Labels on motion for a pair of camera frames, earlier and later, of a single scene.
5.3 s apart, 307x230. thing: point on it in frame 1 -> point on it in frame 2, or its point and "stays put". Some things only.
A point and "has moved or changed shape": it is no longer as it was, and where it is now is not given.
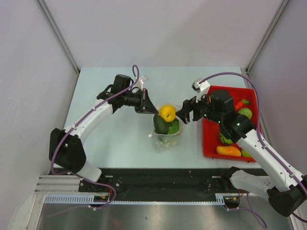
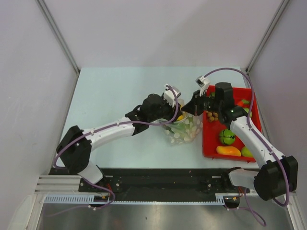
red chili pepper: [240, 104] stays put
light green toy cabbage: [245, 111] stays put
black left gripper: [145, 106] -> [170, 116]
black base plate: [158, 181] stays put
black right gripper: [188, 106] stays put
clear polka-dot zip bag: [165, 143] -> [185, 128]
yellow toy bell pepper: [168, 112] has moved or changed shape
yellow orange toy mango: [228, 150] stays put
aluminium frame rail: [59, 184] stays put
